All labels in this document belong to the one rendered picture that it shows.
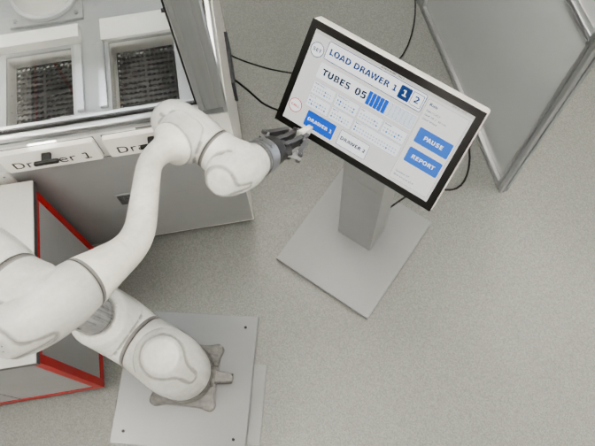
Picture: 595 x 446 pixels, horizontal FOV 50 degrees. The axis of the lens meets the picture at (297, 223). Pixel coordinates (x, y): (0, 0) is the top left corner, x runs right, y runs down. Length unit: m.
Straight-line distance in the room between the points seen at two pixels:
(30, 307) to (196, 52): 0.84
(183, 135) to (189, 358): 0.54
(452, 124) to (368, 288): 1.13
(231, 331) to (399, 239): 1.10
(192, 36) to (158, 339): 0.73
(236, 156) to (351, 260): 1.35
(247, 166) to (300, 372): 1.36
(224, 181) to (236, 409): 0.69
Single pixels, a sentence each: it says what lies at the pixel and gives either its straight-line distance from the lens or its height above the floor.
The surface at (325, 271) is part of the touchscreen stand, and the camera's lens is 2.67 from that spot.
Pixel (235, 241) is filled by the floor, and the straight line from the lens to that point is 2.77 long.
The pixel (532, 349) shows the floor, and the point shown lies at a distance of 2.77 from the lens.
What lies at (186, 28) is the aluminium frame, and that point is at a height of 1.34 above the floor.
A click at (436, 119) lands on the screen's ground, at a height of 1.14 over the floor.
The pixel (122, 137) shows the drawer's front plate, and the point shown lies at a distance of 1.98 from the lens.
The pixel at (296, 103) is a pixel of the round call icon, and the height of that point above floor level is 1.02.
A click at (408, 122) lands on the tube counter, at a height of 1.11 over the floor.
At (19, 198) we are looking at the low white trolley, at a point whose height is 0.76.
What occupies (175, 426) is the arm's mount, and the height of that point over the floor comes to 0.79.
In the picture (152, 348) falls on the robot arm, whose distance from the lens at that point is 1.61.
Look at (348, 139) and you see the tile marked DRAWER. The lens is 1.80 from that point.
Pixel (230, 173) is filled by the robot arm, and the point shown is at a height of 1.35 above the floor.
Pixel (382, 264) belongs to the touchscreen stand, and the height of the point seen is 0.04.
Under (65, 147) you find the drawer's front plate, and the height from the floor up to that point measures 0.92.
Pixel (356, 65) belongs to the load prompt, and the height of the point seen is 1.16.
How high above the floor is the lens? 2.59
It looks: 69 degrees down
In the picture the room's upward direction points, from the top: 4 degrees counter-clockwise
